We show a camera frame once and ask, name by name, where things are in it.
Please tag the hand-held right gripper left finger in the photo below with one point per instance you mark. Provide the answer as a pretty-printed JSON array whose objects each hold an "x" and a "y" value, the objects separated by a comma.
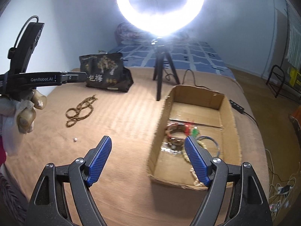
[{"x": 100, "y": 160}]

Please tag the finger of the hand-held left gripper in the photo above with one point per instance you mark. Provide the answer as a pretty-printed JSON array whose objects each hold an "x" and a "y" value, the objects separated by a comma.
[{"x": 73, "y": 77}]

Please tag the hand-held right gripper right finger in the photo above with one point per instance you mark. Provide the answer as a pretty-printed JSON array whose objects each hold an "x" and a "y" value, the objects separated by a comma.
[{"x": 196, "y": 160}]

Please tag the black bangle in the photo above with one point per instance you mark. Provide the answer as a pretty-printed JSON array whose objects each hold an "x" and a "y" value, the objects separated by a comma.
[{"x": 216, "y": 146}]

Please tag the cardboard box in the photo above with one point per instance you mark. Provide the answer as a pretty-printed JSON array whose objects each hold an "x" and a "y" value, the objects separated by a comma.
[{"x": 162, "y": 127}]

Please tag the person's left hand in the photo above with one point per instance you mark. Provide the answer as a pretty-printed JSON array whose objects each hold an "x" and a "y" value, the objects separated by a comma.
[{"x": 25, "y": 120}]

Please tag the black printed snack bag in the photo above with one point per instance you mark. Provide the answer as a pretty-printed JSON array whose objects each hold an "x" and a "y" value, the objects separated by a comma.
[{"x": 105, "y": 73}]

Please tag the black tripod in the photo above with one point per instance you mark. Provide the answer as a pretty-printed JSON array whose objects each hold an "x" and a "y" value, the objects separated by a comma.
[{"x": 160, "y": 75}]

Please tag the dark knitted cloth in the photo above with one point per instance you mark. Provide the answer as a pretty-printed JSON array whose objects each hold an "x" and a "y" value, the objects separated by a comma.
[{"x": 10, "y": 197}]

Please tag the blue patterned bedsheet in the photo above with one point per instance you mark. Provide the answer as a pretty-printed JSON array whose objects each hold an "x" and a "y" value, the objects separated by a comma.
[{"x": 199, "y": 56}]

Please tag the orange patterned cloth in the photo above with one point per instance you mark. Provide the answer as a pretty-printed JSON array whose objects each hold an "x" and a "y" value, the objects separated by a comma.
[{"x": 296, "y": 120}]

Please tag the black metal rack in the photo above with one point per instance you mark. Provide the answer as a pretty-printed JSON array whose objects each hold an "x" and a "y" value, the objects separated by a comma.
[{"x": 275, "y": 75}]

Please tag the yellow box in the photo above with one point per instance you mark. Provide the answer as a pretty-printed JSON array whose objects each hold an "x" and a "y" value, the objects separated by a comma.
[{"x": 295, "y": 76}]

